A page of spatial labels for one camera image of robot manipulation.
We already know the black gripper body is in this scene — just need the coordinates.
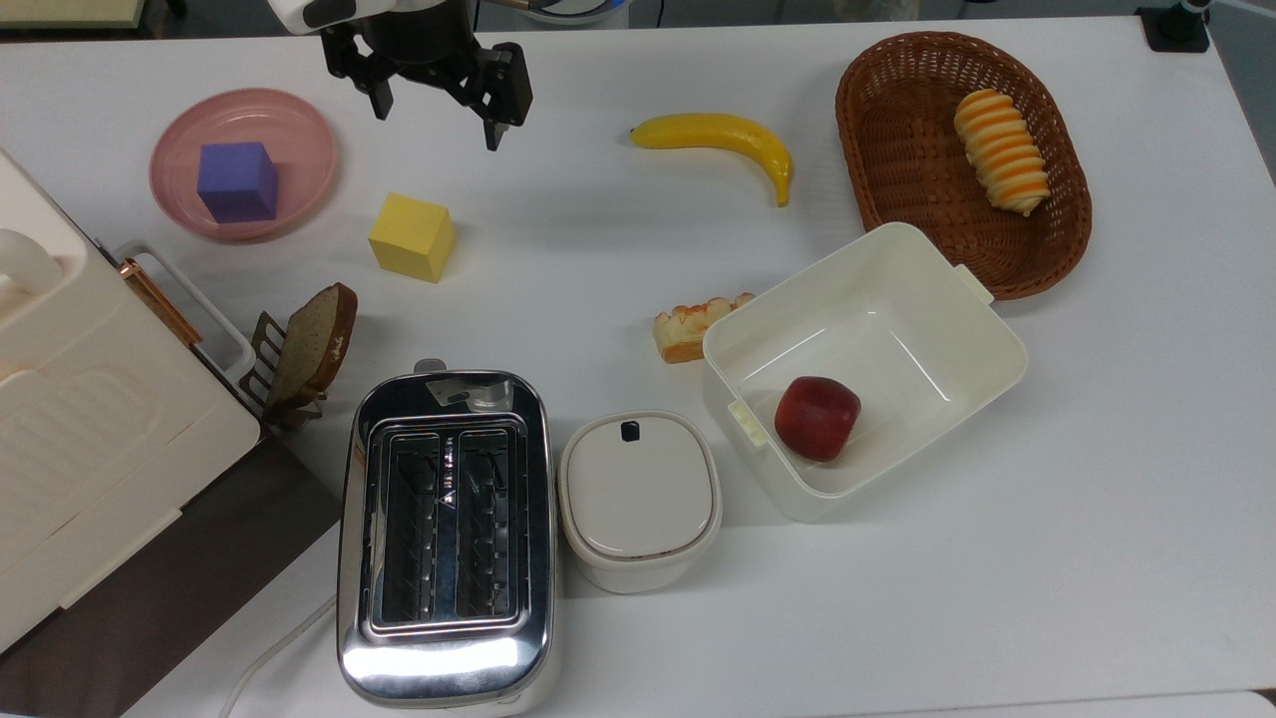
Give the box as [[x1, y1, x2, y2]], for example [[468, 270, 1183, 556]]
[[320, 0, 522, 105]]

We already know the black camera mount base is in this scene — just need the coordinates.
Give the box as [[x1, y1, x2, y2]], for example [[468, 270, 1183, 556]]
[[1136, 0, 1213, 54]]

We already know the white plastic container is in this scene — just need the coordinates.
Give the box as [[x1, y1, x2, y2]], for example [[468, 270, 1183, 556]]
[[702, 221, 1029, 524]]

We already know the pink plate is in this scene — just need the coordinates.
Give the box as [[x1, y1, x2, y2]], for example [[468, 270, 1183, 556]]
[[150, 88, 340, 243]]

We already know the red apple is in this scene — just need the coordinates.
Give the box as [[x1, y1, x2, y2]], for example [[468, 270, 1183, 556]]
[[774, 375, 863, 463]]

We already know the yellow banana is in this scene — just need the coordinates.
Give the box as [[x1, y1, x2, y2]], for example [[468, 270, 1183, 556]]
[[629, 113, 795, 208]]

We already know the purple cube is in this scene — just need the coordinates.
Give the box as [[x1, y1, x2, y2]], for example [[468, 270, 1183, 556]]
[[196, 141, 280, 225]]

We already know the brown wicker basket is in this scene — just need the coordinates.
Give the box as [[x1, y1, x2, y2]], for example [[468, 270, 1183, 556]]
[[835, 31, 1094, 301]]

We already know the yellow cube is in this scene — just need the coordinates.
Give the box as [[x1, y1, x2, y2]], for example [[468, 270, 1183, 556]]
[[368, 192, 457, 284]]

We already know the brown bread slice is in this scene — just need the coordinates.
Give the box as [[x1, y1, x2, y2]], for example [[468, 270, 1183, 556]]
[[265, 282, 359, 408]]

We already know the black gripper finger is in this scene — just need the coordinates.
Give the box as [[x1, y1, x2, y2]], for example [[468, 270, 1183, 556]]
[[481, 44, 534, 153], [344, 58, 397, 122]]

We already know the white oven appliance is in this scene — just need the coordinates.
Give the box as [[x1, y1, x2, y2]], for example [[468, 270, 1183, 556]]
[[0, 148, 263, 655]]

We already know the white power cable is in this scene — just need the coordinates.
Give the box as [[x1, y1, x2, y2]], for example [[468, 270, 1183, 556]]
[[216, 594, 338, 718]]

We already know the dark brown mat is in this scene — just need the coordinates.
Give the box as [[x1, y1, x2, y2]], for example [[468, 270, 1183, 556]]
[[0, 431, 343, 718]]

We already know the striped orange bread roll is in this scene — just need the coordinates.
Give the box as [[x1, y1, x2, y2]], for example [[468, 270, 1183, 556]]
[[953, 88, 1051, 217]]

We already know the white lidded canister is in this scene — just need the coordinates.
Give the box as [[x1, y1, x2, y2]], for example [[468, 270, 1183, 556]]
[[557, 409, 724, 595]]

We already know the metal toast rack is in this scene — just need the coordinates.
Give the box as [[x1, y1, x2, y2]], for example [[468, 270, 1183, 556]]
[[245, 311, 328, 432]]

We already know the sliced pastry piece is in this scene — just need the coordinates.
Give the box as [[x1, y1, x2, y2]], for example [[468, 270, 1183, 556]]
[[653, 292, 757, 364]]

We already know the chrome toaster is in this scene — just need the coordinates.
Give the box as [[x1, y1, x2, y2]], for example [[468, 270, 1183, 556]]
[[336, 359, 561, 715]]

